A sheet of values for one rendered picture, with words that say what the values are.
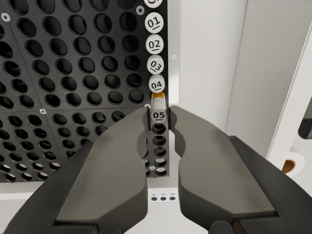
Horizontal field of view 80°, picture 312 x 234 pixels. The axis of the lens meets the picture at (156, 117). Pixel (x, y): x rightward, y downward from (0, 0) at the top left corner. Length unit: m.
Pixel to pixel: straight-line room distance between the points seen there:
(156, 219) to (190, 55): 0.44
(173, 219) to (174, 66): 0.43
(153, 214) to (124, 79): 0.43
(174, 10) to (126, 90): 0.09
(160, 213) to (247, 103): 0.39
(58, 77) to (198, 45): 0.14
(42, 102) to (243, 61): 0.20
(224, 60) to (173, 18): 0.07
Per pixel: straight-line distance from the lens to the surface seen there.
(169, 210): 0.52
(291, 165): 0.44
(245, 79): 0.21
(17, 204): 0.40
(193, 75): 0.23
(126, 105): 0.17
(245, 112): 0.21
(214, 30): 0.22
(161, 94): 0.15
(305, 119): 0.22
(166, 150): 0.19
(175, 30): 0.20
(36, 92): 0.19
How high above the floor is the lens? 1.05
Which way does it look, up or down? 60 degrees down
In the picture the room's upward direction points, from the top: 179 degrees clockwise
